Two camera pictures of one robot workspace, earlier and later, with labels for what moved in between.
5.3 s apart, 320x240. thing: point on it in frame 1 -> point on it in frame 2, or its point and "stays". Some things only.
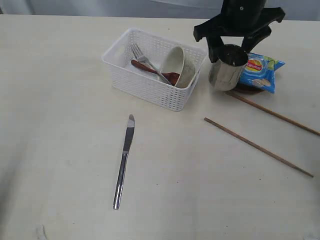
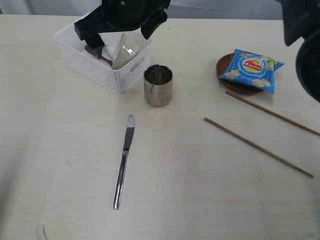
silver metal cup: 225,72 -> 158,84
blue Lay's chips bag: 259,72 stays
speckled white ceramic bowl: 177,61 -> 132,43
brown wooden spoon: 171,78 -> 93,51
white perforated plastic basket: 142,83 -> 116,80
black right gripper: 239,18 -> 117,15
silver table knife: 129,133 stays
